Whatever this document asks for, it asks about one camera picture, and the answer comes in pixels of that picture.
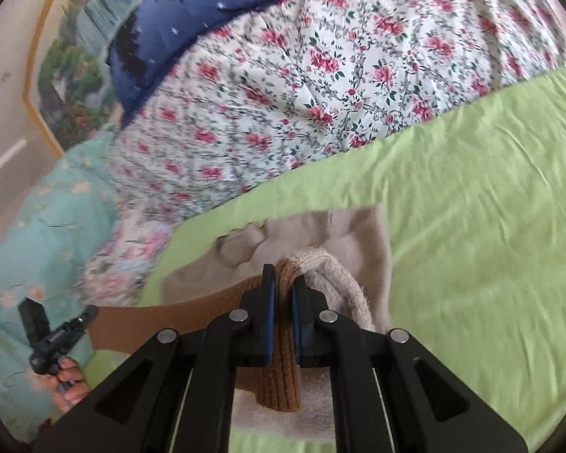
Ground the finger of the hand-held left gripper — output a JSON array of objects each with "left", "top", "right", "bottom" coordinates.
[
  {"left": 63, "top": 304, "right": 100, "bottom": 336},
  {"left": 18, "top": 298, "right": 54, "bottom": 343}
]

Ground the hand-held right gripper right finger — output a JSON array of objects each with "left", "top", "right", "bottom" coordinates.
[{"left": 291, "top": 276, "right": 529, "bottom": 453}]

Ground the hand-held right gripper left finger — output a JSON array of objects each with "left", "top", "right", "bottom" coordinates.
[{"left": 33, "top": 263, "right": 277, "bottom": 453}]

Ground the beige and brown knit sweater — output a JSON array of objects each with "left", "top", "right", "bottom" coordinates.
[{"left": 92, "top": 203, "right": 395, "bottom": 442}]

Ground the person's left hand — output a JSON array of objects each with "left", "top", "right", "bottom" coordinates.
[{"left": 47, "top": 357, "right": 94, "bottom": 413}]

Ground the green bed sheet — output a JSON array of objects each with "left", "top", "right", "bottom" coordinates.
[{"left": 82, "top": 68, "right": 566, "bottom": 453}]

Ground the white pink floral quilt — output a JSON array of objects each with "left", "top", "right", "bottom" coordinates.
[{"left": 82, "top": 0, "right": 566, "bottom": 307}]

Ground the navy blue starry pillow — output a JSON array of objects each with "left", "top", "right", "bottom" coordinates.
[{"left": 106, "top": 0, "right": 315, "bottom": 127}]

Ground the landscape wall poster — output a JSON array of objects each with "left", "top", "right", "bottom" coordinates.
[{"left": 23, "top": 0, "right": 192, "bottom": 157}]

